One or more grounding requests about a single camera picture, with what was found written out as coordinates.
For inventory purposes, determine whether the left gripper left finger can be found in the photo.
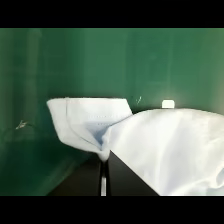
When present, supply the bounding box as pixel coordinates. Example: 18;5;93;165
48;154;102;197

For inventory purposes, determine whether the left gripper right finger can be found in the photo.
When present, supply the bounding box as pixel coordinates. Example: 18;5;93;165
106;149;160;197

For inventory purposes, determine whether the white shirt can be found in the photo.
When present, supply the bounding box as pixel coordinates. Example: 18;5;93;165
46;97;224;197

